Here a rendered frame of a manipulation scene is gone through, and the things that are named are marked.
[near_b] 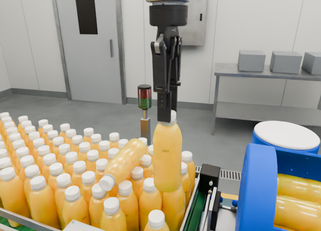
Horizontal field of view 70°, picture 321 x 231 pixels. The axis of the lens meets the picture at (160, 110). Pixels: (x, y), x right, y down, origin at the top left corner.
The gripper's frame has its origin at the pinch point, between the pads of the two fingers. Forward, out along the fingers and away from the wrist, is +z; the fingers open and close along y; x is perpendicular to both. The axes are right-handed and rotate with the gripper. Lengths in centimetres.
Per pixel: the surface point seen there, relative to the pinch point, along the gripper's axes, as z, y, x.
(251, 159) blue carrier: 13.6, 5.4, -19.6
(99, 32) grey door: 4, 309, 229
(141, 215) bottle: 36.6, 0.6, 8.0
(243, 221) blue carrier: 23.5, -4.4, -19.3
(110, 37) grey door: 13, 312, 210
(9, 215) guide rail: 39, -11, 48
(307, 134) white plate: 33, 68, -46
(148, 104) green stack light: 18, 43, 24
